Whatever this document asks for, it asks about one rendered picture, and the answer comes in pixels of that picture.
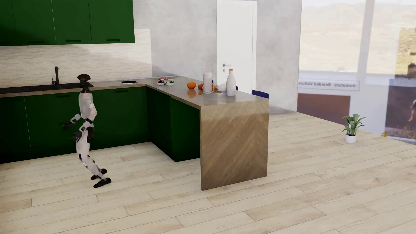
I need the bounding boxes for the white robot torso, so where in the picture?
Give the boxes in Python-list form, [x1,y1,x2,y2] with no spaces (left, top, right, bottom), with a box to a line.
[80,86,98,126]

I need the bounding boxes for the right robot leg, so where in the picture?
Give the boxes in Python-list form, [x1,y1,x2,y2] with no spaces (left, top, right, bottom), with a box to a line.
[78,153,108,180]

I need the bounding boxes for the black sink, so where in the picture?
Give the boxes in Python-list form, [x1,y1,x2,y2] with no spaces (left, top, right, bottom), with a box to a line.
[0,83,94,95]

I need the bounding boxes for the black robot head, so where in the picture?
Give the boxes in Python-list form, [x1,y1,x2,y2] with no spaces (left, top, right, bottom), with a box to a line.
[77,74,91,88]

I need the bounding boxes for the green base cabinets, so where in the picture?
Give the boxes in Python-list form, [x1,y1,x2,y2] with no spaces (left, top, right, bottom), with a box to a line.
[0,86,201,164]

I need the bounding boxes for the glass milk jug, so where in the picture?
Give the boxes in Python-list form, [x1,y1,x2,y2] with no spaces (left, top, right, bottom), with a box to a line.
[203,70,214,94]

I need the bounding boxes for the wooden kitchen counter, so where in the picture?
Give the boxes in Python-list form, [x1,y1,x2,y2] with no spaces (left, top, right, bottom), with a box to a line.
[0,76,270,191]

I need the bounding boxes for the white milk bottle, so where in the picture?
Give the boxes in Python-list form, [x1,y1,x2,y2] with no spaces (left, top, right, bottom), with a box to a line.
[226,69,236,97]

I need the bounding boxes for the white door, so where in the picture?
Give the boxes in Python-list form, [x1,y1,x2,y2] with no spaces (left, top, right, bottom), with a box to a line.
[216,0,257,95]

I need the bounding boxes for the green potted plant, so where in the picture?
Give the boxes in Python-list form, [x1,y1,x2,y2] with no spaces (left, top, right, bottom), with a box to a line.
[341,113,367,136]

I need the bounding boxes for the green wall cabinets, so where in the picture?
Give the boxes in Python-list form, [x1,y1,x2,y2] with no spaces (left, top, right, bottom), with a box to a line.
[0,0,135,47]

